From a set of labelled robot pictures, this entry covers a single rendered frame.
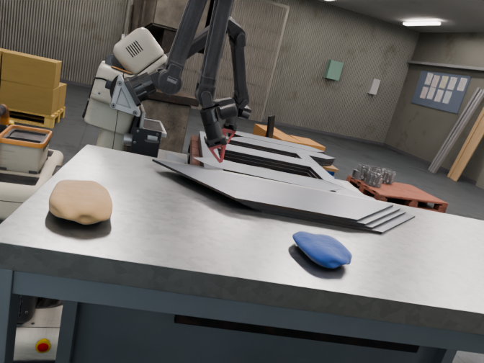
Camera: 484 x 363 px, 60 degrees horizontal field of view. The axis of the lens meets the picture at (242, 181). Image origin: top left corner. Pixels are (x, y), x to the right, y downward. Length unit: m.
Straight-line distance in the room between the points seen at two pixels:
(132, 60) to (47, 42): 9.09
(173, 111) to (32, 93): 1.96
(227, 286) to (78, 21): 10.06
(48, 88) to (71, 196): 5.21
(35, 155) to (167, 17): 3.30
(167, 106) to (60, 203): 4.12
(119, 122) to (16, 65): 4.40
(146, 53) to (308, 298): 1.12
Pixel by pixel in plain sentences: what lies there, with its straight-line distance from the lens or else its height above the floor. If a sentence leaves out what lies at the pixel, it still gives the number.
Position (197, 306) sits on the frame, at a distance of 0.67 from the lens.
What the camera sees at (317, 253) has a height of 1.07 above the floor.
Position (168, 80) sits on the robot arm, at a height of 1.24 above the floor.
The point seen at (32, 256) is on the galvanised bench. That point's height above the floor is 1.04.
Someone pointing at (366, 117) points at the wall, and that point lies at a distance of 12.65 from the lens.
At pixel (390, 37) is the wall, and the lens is 12.71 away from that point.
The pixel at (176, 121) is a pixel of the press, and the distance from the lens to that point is 4.85.
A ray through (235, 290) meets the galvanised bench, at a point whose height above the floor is 1.03.
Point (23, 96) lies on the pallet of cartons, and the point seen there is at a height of 0.34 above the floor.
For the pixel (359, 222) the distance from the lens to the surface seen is 1.01.
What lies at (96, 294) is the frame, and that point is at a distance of 0.67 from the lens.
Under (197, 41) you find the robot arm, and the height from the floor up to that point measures 1.39.
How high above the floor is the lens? 1.35
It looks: 15 degrees down
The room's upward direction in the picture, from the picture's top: 14 degrees clockwise
